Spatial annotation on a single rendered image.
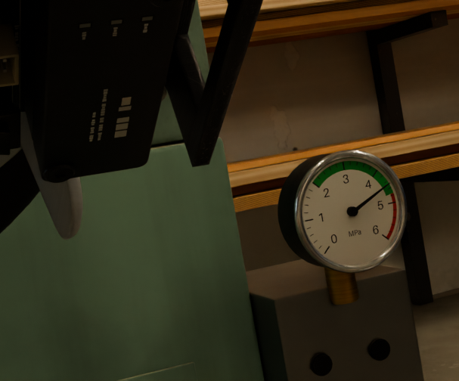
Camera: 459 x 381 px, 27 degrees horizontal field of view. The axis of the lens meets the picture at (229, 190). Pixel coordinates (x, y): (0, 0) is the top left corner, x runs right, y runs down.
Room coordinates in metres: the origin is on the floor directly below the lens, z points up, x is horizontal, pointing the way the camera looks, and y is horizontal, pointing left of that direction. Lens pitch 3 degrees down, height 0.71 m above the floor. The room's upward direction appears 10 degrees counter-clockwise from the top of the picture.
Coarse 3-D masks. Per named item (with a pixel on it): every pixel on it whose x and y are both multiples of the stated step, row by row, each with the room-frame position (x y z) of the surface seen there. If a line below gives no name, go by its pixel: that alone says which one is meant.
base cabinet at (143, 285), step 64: (128, 192) 0.51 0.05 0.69; (192, 192) 0.52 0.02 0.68; (0, 256) 0.49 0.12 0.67; (64, 256) 0.50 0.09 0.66; (128, 256) 0.51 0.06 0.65; (192, 256) 0.52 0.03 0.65; (0, 320) 0.49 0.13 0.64; (64, 320) 0.50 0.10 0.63; (128, 320) 0.51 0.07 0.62; (192, 320) 0.52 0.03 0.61
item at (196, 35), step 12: (192, 24) 0.53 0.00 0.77; (192, 36) 0.53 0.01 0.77; (204, 48) 0.53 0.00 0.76; (204, 60) 0.53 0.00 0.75; (204, 72) 0.53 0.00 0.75; (168, 96) 0.52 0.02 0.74; (168, 108) 0.52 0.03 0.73; (168, 120) 0.52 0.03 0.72; (156, 132) 0.52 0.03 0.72; (168, 132) 0.52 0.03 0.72; (180, 132) 0.52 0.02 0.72; (156, 144) 0.52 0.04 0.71
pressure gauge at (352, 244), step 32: (320, 160) 0.48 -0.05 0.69; (352, 160) 0.48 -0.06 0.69; (288, 192) 0.49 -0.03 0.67; (320, 192) 0.48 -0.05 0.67; (352, 192) 0.48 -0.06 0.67; (384, 192) 0.49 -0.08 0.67; (288, 224) 0.48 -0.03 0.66; (320, 224) 0.48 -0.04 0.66; (352, 224) 0.48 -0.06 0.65; (384, 224) 0.49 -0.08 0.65; (320, 256) 0.47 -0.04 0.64; (352, 256) 0.48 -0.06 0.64; (384, 256) 0.48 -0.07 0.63; (352, 288) 0.50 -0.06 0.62
